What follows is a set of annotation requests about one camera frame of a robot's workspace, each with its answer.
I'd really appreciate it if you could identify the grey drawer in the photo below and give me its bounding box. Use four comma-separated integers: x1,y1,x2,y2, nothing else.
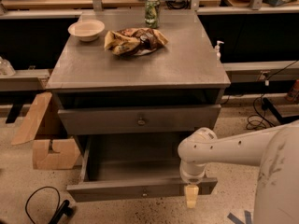
58,105,221,135
65,133,219,203

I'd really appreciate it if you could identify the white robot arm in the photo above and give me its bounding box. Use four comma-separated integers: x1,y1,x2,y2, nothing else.
178,120,299,224

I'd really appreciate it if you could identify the grey top drawer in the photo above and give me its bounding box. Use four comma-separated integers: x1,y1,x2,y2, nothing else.
58,105,221,135

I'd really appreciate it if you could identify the grey three-drawer cabinet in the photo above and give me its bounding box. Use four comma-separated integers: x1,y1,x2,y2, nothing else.
45,9,232,175

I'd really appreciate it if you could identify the notched wooden block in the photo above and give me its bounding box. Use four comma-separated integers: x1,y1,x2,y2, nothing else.
32,138,80,170

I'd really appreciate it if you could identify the orange bottle right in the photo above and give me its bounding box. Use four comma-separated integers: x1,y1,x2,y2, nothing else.
286,80,299,103

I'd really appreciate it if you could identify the white pump bottle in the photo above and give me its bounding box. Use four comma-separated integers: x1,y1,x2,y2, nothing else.
214,40,224,60

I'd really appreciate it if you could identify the crumpled yellow chip bag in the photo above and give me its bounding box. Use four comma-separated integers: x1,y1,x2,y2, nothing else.
104,28,168,56

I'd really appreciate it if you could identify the upright wooden board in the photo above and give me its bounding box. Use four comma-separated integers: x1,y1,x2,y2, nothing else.
11,92,52,146

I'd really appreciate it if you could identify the green soda can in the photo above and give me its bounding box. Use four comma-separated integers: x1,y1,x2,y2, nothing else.
145,0,160,28

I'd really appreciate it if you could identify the white ceramic bowl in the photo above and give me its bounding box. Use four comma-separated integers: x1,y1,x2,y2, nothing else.
68,20,105,42

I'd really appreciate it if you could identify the black cable bundle right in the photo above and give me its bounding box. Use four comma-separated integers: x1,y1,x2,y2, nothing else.
245,60,299,131

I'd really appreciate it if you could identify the black floor cable loop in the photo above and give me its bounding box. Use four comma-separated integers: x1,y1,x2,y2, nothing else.
24,186,76,224

